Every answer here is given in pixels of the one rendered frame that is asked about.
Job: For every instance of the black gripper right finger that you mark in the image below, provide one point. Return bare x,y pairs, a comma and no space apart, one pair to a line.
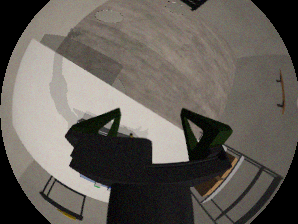
215,133

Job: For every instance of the grey block with green end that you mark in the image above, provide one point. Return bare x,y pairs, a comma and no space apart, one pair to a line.
97,184

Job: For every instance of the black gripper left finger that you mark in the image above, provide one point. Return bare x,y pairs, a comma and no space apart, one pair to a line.
93,125

